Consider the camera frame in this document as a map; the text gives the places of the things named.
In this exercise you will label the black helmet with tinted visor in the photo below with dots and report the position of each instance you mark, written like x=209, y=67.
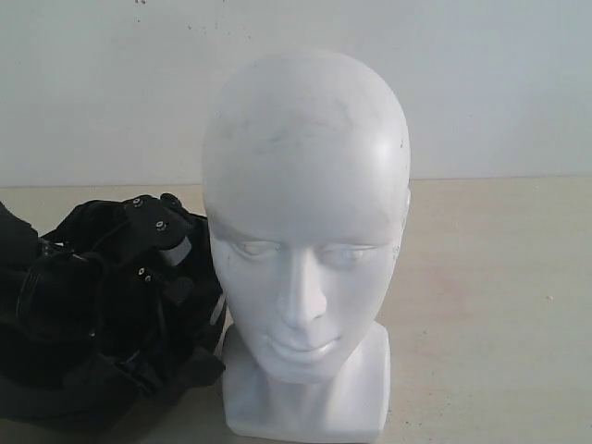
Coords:
x=119, y=301

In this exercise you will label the white mannequin head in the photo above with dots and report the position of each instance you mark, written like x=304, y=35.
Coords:
x=306, y=187

